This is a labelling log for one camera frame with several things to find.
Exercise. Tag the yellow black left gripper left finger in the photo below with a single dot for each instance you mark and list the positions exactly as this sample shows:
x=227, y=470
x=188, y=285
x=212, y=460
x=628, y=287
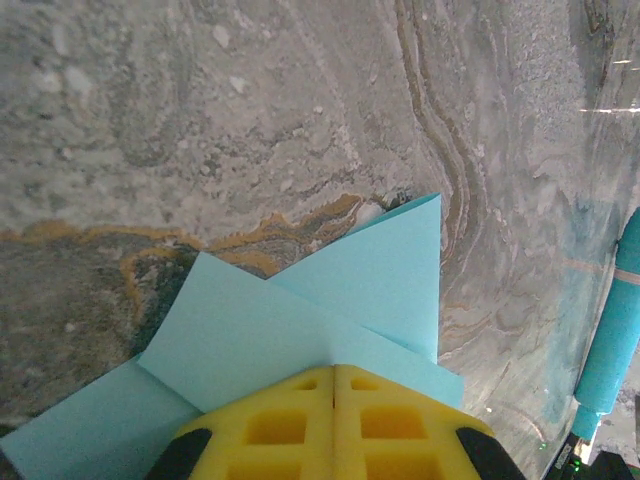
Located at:
x=320, y=440

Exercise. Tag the light blue tube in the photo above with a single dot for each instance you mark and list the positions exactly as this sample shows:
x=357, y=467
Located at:
x=615, y=340

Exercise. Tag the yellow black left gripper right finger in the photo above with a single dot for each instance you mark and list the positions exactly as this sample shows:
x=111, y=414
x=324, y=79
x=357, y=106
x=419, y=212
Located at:
x=350, y=440

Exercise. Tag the light blue paper sheet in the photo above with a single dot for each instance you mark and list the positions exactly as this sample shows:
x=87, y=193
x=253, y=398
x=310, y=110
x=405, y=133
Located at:
x=280, y=330

